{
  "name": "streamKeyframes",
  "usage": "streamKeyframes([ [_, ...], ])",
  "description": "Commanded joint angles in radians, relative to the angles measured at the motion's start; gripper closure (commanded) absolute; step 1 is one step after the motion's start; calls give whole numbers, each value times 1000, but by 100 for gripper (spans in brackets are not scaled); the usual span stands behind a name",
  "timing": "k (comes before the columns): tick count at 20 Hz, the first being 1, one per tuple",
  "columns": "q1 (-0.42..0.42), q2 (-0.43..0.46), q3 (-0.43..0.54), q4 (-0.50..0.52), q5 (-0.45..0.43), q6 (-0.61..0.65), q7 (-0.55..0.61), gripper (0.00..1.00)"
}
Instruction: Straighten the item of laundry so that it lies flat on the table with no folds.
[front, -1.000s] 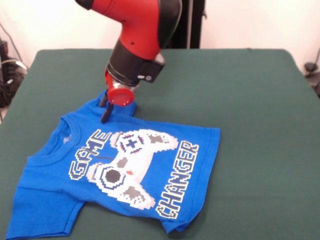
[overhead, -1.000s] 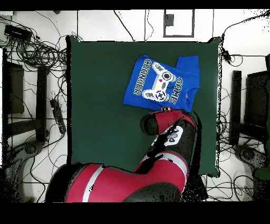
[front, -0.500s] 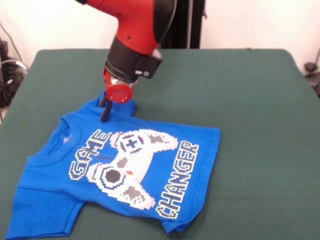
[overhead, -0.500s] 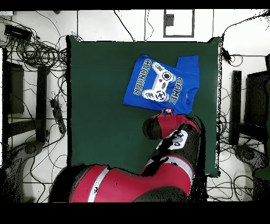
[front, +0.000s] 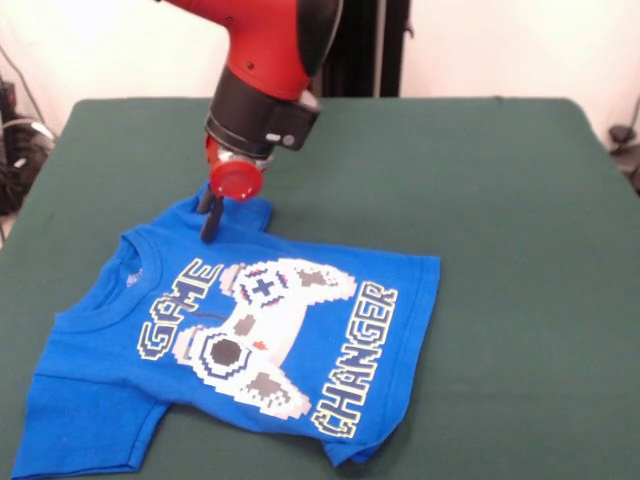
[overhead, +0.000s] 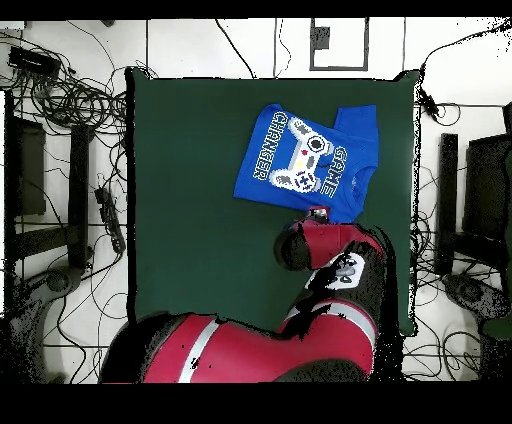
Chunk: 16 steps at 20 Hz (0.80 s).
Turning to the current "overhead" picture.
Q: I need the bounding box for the blue printed t-shirt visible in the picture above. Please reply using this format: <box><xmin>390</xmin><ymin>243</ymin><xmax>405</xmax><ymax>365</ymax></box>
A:
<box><xmin>232</xmin><ymin>102</ymin><xmax>380</xmax><ymax>224</ymax></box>

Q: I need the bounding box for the dark green table cloth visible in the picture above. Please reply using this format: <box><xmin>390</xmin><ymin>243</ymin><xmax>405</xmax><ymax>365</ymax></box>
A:
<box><xmin>124</xmin><ymin>66</ymin><xmax>420</xmax><ymax>336</ymax></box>

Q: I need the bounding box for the black power strip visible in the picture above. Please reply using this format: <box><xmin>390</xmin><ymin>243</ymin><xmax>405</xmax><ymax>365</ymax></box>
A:
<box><xmin>94</xmin><ymin>186</ymin><xmax>128</xmax><ymax>254</ymax></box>

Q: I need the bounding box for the black power adapter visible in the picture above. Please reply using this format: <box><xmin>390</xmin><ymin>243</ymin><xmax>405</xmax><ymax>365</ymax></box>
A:
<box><xmin>419</xmin><ymin>89</ymin><xmax>440</xmax><ymax>121</ymax></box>

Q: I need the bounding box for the black chair base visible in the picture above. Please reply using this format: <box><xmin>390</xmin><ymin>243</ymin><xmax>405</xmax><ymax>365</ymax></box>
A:
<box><xmin>442</xmin><ymin>273</ymin><xmax>512</xmax><ymax>341</ymax></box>
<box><xmin>7</xmin><ymin>265</ymin><xmax>83</xmax><ymax>361</ymax></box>

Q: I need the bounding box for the grey square frame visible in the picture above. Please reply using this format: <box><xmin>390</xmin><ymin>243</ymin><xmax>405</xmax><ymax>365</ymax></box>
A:
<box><xmin>308</xmin><ymin>17</ymin><xmax>370</xmax><ymax>72</ymax></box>

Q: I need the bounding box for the black cable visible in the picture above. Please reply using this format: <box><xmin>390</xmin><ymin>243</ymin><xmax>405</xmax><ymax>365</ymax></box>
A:
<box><xmin>214</xmin><ymin>18</ymin><xmax>256</xmax><ymax>80</ymax></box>

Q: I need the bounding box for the black wooden furniture frame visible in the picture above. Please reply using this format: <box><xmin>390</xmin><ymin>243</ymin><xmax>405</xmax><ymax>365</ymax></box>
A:
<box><xmin>434</xmin><ymin>101</ymin><xmax>512</xmax><ymax>277</ymax></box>
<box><xmin>3</xmin><ymin>90</ymin><xmax>95</xmax><ymax>277</ymax></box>

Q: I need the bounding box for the black electronics box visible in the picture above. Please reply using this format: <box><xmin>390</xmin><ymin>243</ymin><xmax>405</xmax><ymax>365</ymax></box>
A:
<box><xmin>7</xmin><ymin>45</ymin><xmax>62</xmax><ymax>79</ymax></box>

